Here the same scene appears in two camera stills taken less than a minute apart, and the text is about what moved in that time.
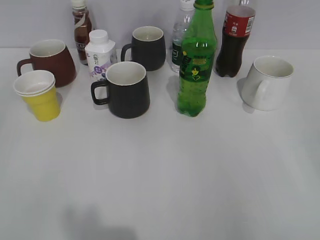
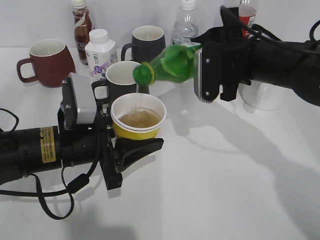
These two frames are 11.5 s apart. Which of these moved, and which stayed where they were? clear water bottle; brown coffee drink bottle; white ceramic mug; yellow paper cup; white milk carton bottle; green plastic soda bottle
Moved: yellow paper cup; green plastic soda bottle
Stayed: brown coffee drink bottle; clear water bottle; white milk carton bottle; white ceramic mug
